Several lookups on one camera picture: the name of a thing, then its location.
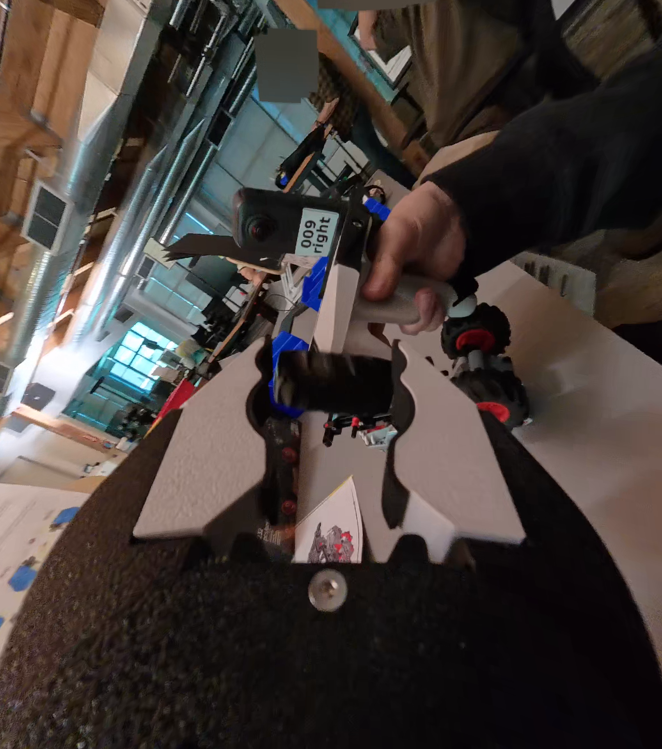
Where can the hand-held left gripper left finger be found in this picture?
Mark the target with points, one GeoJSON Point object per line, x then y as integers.
{"type": "Point", "coordinates": [202, 468]}

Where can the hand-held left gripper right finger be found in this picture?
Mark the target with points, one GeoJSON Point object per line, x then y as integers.
{"type": "Point", "coordinates": [453, 468]}

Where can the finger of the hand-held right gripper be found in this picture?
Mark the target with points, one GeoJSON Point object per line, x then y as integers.
{"type": "Point", "coordinates": [336, 310]}

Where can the black toy wheel red hub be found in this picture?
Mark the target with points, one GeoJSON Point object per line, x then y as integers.
{"type": "Point", "coordinates": [500, 386]}
{"type": "Point", "coordinates": [486, 327]}
{"type": "Point", "coordinates": [336, 383]}

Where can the grey toy axle block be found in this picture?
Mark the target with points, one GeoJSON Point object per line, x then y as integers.
{"type": "Point", "coordinates": [474, 360]}

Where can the person's right forearm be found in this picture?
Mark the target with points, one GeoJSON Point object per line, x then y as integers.
{"type": "Point", "coordinates": [570, 158]}

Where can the person's right hand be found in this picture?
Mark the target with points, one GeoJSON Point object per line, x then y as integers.
{"type": "Point", "coordinates": [418, 234]}

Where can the red plastic bin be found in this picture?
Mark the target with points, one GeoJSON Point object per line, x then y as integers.
{"type": "Point", "coordinates": [174, 401]}

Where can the grey red toy truck shell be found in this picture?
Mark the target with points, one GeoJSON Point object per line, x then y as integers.
{"type": "Point", "coordinates": [379, 437]}

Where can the black toy box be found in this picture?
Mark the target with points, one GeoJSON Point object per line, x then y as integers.
{"type": "Point", "coordinates": [284, 480]}

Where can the printed instruction booklet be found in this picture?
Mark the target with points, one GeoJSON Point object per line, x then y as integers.
{"type": "Point", "coordinates": [331, 526]}

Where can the person's black clothing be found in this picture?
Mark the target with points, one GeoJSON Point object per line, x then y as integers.
{"type": "Point", "coordinates": [658, 357]}

